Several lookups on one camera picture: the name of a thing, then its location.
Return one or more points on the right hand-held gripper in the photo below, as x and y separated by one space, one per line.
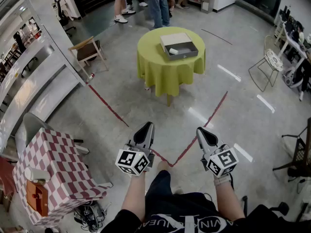
222 161

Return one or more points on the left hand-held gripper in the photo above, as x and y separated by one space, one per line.
132 160

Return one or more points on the small white roll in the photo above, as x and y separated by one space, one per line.
174 51

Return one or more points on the beige box with sliding lid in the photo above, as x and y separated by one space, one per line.
175 39

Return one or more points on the person's left forearm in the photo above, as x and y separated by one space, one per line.
134 195

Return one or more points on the person's right forearm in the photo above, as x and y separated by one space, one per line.
228 200

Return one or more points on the orange wooden box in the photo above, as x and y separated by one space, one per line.
37 199

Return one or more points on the person's beige shoe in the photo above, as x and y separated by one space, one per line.
162 166

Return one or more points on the white wrist watch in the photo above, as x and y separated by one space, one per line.
222 180

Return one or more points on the person's black shorts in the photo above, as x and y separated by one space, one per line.
175 198

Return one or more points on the round table with green cloth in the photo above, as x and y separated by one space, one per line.
167 71

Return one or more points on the plastic bottle with red label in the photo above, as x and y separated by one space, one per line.
90 78

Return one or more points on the red and white checkered table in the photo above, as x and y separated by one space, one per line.
63 166

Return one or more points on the person's black printed shirt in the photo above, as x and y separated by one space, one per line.
170 223

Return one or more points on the black metal chair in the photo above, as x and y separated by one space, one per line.
300 152

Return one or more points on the wooden chair with brown seat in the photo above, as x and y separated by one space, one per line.
87 51

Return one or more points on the grey plastic chair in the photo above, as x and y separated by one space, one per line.
31 127

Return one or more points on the white cup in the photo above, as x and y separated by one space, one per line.
36 173

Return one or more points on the white work desk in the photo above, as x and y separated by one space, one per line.
291 42

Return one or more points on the white metal shelf rack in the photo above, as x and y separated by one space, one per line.
36 64

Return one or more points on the black office chair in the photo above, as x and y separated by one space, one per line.
63 18

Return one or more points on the red cloth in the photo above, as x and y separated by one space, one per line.
6 176

